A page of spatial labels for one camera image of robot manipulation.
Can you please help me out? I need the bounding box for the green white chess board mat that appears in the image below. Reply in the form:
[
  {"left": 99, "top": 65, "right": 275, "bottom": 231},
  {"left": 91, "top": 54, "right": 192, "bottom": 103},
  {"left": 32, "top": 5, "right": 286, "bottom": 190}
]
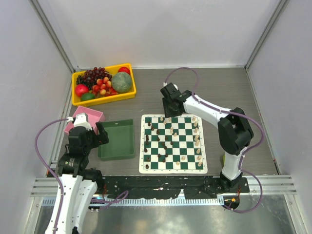
[{"left": 138, "top": 114, "right": 208, "bottom": 175}]

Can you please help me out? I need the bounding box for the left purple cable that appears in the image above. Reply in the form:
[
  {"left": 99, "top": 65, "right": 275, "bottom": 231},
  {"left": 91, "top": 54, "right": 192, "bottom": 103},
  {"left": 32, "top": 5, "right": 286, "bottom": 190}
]
[{"left": 34, "top": 118, "right": 74, "bottom": 234}]

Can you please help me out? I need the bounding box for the red yellow cherry bunch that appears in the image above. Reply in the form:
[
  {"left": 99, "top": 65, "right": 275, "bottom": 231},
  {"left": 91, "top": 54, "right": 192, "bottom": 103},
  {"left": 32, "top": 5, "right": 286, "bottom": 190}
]
[{"left": 91, "top": 77, "right": 118, "bottom": 97}]

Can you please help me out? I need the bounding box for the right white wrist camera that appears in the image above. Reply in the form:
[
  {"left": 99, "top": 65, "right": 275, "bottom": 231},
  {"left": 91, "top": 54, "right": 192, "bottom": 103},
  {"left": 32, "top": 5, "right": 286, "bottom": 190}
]
[{"left": 163, "top": 82, "right": 178, "bottom": 90}]

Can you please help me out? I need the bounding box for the white slotted cable duct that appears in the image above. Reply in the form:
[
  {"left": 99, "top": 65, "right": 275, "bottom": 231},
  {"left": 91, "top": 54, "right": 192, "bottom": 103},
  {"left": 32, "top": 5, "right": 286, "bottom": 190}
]
[{"left": 42, "top": 196, "right": 225, "bottom": 207}]

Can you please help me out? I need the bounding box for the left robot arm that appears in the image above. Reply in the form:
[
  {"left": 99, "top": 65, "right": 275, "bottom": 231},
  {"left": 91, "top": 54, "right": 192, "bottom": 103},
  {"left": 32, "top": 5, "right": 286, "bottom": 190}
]
[{"left": 45, "top": 122, "right": 109, "bottom": 234}]

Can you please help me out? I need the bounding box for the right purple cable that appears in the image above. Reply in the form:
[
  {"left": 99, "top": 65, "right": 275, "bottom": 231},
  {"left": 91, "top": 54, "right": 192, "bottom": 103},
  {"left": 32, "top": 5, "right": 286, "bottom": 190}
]
[{"left": 163, "top": 67, "right": 265, "bottom": 215}]

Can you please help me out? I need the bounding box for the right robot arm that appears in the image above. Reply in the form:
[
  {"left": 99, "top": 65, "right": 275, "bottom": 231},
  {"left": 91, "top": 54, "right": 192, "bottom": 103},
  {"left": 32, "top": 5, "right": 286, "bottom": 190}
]
[{"left": 160, "top": 83, "right": 254, "bottom": 192}]

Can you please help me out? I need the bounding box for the green pear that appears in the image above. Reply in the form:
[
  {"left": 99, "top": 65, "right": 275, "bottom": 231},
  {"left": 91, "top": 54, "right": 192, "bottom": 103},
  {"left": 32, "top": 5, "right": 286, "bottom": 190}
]
[{"left": 221, "top": 155, "right": 225, "bottom": 167}]

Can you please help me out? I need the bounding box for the green melon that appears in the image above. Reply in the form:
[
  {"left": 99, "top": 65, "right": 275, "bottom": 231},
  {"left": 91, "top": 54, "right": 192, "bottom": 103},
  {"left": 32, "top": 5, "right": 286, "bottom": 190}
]
[{"left": 112, "top": 72, "right": 132, "bottom": 93}]

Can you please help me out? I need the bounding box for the green plastic tray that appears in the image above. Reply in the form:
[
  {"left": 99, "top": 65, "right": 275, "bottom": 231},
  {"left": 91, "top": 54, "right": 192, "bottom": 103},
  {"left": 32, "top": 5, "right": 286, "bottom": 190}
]
[{"left": 97, "top": 119, "right": 136, "bottom": 161}]

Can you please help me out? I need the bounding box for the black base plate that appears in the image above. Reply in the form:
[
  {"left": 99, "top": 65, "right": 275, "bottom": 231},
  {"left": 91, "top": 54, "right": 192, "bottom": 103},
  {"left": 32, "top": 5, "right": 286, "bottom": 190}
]
[{"left": 96, "top": 175, "right": 250, "bottom": 200}]

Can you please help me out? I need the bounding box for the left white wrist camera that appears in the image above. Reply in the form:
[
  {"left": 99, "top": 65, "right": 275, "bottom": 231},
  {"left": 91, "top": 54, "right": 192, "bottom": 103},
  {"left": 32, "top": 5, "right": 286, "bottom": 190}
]
[{"left": 66, "top": 113, "right": 92, "bottom": 131}]

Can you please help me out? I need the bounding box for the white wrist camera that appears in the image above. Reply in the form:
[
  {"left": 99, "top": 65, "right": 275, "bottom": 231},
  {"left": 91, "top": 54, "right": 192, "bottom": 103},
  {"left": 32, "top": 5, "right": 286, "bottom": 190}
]
[
  {"left": 163, "top": 82, "right": 178, "bottom": 90},
  {"left": 66, "top": 113, "right": 92, "bottom": 131}
]

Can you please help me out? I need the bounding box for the red apple front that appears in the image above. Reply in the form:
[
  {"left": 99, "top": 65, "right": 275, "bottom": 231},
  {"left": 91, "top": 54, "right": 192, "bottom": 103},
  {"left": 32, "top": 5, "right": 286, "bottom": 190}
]
[{"left": 74, "top": 84, "right": 89, "bottom": 98}]

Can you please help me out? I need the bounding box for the yellow plastic fruit bin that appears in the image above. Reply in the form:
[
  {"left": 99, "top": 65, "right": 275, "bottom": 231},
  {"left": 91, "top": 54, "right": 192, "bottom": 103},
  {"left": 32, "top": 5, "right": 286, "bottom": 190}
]
[{"left": 72, "top": 63, "right": 137, "bottom": 107}]

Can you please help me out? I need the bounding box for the green lime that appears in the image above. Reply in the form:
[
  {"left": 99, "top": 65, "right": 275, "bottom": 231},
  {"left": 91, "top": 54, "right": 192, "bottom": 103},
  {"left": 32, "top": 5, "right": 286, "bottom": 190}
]
[{"left": 80, "top": 93, "right": 96, "bottom": 102}]

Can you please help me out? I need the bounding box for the purple cable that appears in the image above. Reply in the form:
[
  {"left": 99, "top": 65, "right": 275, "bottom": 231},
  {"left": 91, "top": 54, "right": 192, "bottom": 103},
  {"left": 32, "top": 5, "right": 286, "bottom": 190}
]
[
  {"left": 163, "top": 67, "right": 265, "bottom": 215},
  {"left": 34, "top": 118, "right": 74, "bottom": 234}
]

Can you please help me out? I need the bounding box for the red apple back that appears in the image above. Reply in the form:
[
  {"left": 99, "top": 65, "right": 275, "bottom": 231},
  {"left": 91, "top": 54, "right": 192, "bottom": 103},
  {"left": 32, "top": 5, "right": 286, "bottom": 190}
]
[{"left": 118, "top": 67, "right": 131, "bottom": 75}]

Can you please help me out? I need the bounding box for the dark purple grape bunch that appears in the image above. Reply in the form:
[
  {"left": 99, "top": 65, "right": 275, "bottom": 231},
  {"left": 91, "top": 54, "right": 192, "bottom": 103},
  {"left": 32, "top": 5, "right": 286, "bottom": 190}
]
[{"left": 76, "top": 67, "right": 112, "bottom": 90}]

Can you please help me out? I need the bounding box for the red apple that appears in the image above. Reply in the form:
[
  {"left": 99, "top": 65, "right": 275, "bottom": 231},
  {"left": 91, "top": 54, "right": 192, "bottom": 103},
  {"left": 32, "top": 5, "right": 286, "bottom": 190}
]
[
  {"left": 118, "top": 67, "right": 131, "bottom": 75},
  {"left": 74, "top": 84, "right": 89, "bottom": 98}
]

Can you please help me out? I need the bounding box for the pink plastic box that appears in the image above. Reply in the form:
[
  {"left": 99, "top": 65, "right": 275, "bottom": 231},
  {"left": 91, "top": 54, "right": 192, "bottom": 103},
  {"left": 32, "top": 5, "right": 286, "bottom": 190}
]
[{"left": 64, "top": 106, "right": 105, "bottom": 135}]

